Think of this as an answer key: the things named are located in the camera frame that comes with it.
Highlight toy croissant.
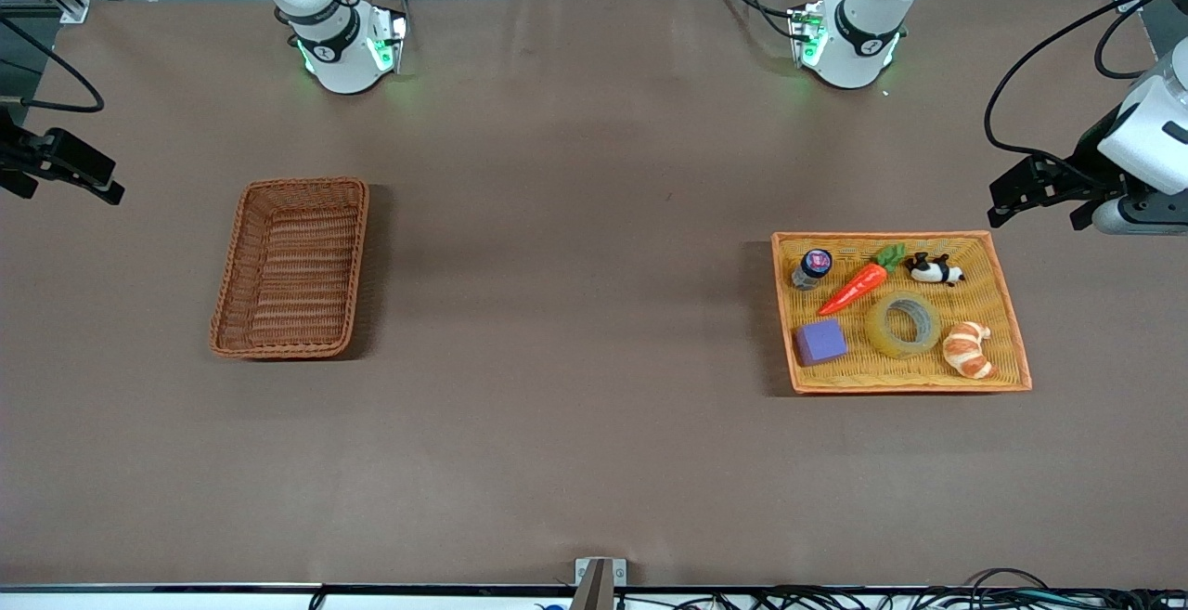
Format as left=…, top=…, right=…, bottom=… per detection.
left=942, top=321, right=996, bottom=380

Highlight orange toy carrot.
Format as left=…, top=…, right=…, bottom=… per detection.
left=817, top=243, right=908, bottom=318

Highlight black white panda toy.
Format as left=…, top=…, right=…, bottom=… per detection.
left=905, top=252, right=966, bottom=288

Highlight black cable bundle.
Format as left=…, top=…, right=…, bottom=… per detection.
left=613, top=568, right=1188, bottom=610

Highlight metal table edge bracket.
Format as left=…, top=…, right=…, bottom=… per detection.
left=574, top=557, right=627, bottom=588

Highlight clear yellowish tape roll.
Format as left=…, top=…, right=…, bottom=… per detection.
left=865, top=292, right=942, bottom=360

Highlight black left base cable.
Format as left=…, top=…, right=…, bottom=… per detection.
left=710, top=0, right=810, bottom=41

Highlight purple foam cube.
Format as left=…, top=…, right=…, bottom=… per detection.
left=794, top=318, right=848, bottom=368

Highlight brown camera mount post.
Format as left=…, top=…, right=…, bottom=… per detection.
left=568, top=559, right=615, bottom=610

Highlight brown deep wicker basket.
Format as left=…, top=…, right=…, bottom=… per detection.
left=209, top=176, right=370, bottom=360

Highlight small bottle blue cap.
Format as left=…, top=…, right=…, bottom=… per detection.
left=791, top=249, right=833, bottom=292

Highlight orange flat wicker basket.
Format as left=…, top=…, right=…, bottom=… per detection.
left=771, top=230, right=1033, bottom=396

